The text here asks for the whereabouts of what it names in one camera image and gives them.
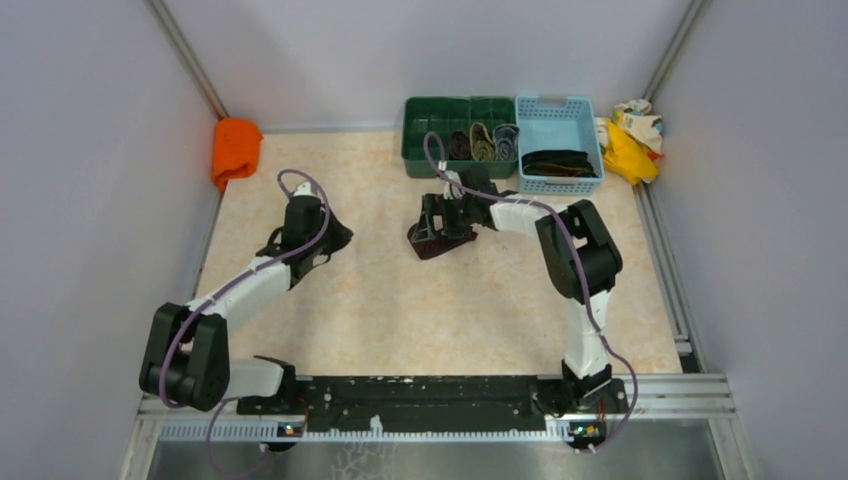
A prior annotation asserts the grey rolled tie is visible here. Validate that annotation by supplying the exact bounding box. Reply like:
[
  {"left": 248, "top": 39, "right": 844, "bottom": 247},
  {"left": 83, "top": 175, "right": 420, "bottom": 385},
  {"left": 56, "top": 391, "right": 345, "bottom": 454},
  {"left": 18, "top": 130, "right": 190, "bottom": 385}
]
[{"left": 492, "top": 123, "right": 520, "bottom": 162}]

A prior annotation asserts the yellow crumpled cloth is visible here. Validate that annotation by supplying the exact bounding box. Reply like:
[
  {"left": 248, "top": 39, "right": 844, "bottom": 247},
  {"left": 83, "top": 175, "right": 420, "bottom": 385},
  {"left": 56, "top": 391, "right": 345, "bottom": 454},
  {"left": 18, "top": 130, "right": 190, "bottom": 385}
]
[{"left": 596, "top": 118, "right": 660, "bottom": 186}]

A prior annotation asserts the dark brown rolled tie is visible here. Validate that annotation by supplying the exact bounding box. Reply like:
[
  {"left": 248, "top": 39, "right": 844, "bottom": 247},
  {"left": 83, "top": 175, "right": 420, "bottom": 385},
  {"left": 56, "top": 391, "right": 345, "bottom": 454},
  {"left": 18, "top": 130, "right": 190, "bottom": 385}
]
[{"left": 448, "top": 130, "right": 472, "bottom": 161}]

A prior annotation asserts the black tie in basket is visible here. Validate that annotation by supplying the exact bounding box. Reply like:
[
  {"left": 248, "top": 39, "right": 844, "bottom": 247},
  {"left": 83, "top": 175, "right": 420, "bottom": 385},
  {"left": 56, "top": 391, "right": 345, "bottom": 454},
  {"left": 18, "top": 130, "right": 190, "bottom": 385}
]
[{"left": 521, "top": 149, "right": 597, "bottom": 178}]

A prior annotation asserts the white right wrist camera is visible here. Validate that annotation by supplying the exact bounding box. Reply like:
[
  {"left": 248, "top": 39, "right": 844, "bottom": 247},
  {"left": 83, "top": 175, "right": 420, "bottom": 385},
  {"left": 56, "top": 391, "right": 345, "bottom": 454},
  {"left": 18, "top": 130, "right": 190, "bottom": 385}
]
[{"left": 443, "top": 170, "right": 464, "bottom": 200}]

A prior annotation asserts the olive rolled tie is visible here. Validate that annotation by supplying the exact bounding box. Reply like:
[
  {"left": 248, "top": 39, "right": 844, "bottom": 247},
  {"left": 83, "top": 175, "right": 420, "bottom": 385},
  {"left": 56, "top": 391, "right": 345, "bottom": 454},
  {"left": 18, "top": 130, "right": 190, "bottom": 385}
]
[{"left": 469, "top": 122, "right": 495, "bottom": 161}]

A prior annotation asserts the white patterned crumpled cloth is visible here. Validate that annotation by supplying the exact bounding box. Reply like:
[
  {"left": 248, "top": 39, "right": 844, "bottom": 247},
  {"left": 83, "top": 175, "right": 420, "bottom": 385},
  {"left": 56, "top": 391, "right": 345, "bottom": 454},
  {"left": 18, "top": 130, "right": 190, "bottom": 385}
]
[{"left": 595, "top": 99, "right": 664, "bottom": 154}]

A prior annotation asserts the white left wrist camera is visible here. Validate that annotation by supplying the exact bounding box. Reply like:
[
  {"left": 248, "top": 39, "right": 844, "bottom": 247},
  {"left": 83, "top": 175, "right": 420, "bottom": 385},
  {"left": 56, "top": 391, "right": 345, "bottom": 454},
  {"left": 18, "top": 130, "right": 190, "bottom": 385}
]
[{"left": 291, "top": 181, "right": 322, "bottom": 201}]

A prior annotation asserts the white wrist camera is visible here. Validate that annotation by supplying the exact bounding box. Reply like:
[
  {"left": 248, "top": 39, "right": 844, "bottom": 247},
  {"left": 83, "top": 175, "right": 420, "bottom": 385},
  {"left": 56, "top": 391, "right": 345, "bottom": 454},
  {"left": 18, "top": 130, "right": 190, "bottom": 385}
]
[
  {"left": 443, "top": 170, "right": 464, "bottom": 200},
  {"left": 291, "top": 181, "right": 322, "bottom": 201}
]

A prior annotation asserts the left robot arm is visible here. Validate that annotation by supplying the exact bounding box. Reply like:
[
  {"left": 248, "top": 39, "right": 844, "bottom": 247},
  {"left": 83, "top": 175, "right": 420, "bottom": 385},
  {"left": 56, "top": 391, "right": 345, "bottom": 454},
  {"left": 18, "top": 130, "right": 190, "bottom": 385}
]
[{"left": 139, "top": 195, "right": 354, "bottom": 414}]

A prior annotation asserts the green compartment organizer tray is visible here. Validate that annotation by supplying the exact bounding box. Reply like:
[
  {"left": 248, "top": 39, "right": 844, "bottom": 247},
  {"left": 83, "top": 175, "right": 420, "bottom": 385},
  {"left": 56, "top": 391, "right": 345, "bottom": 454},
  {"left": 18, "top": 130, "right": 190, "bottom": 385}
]
[{"left": 401, "top": 96, "right": 517, "bottom": 179}]

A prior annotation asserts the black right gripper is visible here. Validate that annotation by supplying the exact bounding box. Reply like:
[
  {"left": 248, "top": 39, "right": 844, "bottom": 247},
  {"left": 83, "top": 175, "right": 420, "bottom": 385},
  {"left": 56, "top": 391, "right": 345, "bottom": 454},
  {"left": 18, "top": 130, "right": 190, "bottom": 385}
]
[{"left": 413, "top": 194, "right": 477, "bottom": 244}]

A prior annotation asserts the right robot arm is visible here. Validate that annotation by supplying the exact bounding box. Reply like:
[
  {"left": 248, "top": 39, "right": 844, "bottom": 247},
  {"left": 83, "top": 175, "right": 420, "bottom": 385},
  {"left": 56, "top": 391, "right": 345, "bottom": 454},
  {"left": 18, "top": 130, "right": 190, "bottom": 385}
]
[{"left": 407, "top": 167, "right": 623, "bottom": 412}]

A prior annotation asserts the orange folded cloth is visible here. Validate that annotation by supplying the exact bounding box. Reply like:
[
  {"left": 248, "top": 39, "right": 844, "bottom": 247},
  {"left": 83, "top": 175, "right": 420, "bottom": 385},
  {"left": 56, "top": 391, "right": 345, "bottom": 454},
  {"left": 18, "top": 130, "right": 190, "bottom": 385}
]
[{"left": 211, "top": 118, "right": 263, "bottom": 193}]

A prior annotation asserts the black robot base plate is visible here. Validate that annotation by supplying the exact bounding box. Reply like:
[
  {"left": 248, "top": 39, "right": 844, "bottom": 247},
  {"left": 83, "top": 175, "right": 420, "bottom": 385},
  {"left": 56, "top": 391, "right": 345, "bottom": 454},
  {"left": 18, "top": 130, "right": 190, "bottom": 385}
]
[{"left": 236, "top": 375, "right": 628, "bottom": 434}]

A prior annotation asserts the light blue plastic basket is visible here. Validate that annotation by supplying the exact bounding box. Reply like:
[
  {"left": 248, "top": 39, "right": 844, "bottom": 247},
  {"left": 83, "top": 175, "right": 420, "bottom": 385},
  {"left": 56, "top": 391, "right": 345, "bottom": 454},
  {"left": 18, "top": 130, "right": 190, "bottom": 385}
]
[{"left": 514, "top": 95, "right": 605, "bottom": 196}]

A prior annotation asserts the white slotted cable duct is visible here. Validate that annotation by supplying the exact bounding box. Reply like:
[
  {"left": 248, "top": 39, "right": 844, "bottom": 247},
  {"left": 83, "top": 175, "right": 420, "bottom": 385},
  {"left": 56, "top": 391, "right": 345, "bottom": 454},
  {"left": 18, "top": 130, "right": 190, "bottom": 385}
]
[{"left": 159, "top": 420, "right": 574, "bottom": 443}]

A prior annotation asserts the red navy striped tie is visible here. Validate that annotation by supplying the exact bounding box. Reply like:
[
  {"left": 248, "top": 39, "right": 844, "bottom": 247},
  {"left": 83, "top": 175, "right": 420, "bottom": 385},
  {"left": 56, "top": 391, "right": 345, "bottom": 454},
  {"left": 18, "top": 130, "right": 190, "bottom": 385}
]
[{"left": 406, "top": 227, "right": 478, "bottom": 261}]

